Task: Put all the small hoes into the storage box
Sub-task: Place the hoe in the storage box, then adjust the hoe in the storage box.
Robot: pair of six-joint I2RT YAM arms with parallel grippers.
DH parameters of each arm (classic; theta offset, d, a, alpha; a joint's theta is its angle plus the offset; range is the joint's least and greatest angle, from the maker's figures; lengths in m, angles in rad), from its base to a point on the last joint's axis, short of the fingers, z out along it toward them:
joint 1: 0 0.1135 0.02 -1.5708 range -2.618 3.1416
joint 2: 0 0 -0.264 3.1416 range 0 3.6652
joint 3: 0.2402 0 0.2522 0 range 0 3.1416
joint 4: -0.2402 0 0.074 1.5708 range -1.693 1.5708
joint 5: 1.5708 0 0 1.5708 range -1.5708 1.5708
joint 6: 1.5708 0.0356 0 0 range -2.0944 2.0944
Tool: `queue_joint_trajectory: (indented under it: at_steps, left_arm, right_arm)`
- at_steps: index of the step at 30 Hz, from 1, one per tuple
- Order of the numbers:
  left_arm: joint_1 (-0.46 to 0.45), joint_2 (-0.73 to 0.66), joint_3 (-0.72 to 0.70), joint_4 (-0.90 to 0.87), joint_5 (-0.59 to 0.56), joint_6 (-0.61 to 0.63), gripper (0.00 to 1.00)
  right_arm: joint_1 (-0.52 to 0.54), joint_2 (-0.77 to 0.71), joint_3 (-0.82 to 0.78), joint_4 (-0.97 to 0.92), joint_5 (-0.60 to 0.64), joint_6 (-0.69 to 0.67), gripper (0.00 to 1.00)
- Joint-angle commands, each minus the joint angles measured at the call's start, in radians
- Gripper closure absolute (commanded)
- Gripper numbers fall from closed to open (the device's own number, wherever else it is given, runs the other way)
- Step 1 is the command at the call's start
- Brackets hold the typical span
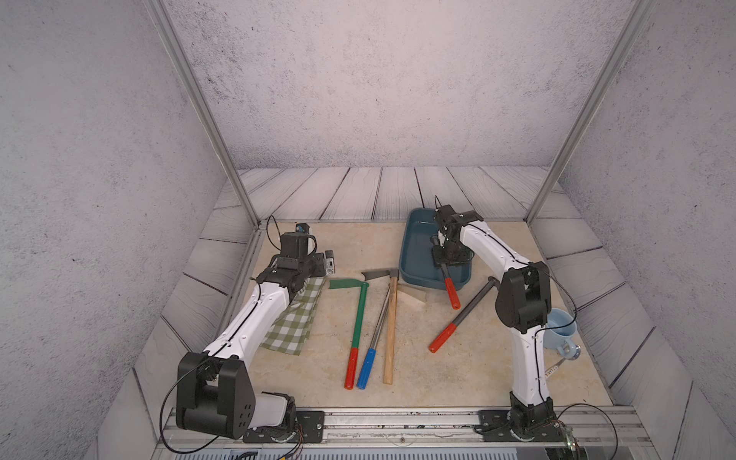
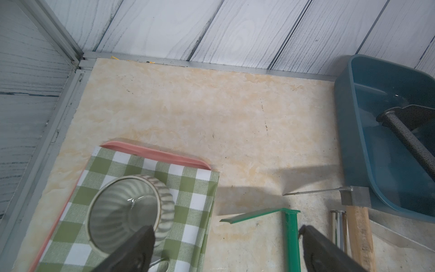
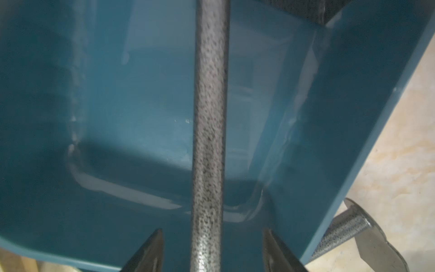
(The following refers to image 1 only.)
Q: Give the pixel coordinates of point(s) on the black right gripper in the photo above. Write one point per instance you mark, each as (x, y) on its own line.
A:
(438, 259)

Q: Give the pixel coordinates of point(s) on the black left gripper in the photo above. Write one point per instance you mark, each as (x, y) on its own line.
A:
(320, 269)

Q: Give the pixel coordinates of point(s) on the grey hoe red grip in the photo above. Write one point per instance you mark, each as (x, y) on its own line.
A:
(451, 290)
(443, 337)

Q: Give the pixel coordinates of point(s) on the wooden handled hoe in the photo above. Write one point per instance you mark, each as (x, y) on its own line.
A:
(391, 317)

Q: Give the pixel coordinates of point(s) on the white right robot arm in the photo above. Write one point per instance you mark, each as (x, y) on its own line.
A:
(523, 303)

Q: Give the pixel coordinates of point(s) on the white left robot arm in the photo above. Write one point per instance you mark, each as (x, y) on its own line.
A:
(214, 393)

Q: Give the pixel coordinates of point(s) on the teal plastic storage box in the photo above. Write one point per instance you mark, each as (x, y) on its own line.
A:
(417, 266)

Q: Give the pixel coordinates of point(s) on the green hoe with red grip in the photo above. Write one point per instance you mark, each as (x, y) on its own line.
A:
(349, 283)

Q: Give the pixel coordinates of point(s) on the steel hoe with blue grip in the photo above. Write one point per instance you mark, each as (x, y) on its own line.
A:
(414, 294)

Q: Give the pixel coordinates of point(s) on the green white checkered cloth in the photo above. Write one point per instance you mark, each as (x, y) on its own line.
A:
(290, 332)

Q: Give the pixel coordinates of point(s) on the light blue mug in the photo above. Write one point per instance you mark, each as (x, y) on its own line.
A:
(560, 333)

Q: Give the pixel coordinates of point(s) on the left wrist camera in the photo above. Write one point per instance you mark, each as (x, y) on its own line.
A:
(302, 227)

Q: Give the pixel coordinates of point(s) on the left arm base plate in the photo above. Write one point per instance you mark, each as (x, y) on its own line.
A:
(307, 426)

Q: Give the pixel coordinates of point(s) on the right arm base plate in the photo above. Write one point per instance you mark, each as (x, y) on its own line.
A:
(495, 426)

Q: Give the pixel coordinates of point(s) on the aluminium front rail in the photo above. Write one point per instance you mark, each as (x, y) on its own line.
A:
(610, 432)

